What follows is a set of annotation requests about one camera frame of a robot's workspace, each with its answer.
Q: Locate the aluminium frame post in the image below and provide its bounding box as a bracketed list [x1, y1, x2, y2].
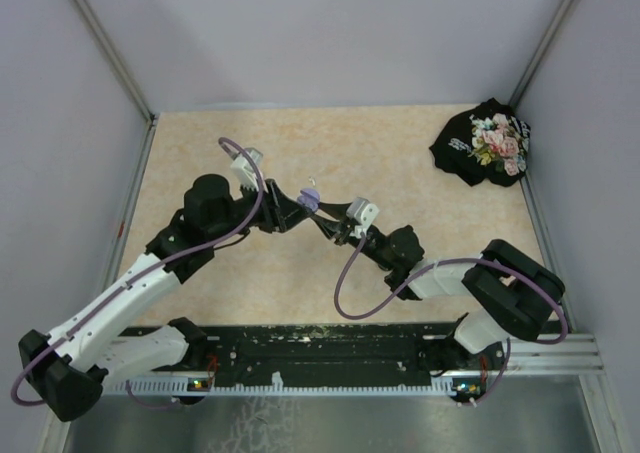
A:
[508, 0, 579, 110]
[69, 0, 156, 124]

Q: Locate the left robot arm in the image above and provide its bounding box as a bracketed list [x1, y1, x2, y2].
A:
[18, 174, 320, 422]

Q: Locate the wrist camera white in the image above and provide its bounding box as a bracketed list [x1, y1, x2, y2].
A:
[231, 148, 263, 191]
[346, 197, 380, 239]

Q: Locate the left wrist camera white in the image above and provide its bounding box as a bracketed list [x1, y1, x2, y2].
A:
[231, 148, 263, 191]

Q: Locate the black floral cloth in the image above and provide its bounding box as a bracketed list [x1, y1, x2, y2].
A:
[429, 98, 531, 187]

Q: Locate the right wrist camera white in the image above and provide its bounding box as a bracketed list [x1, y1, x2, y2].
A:
[346, 197, 380, 239]

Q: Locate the aluminium frame post left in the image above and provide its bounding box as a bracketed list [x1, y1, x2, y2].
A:
[69, 0, 156, 124]

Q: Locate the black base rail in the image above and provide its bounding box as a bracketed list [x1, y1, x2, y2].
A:
[149, 321, 481, 389]

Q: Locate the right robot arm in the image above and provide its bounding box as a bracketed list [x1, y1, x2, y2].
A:
[311, 198, 569, 369]

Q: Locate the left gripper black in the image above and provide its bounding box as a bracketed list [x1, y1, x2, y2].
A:
[208, 176, 313, 244]

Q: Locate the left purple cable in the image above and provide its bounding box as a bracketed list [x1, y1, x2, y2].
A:
[10, 137, 266, 410]

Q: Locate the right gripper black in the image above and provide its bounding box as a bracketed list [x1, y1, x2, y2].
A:
[313, 201, 395, 271]

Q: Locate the purple earbud case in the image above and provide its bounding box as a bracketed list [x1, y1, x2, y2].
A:
[297, 188, 321, 212]

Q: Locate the aluminium frame post right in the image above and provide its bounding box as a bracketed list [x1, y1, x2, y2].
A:
[508, 0, 579, 110]

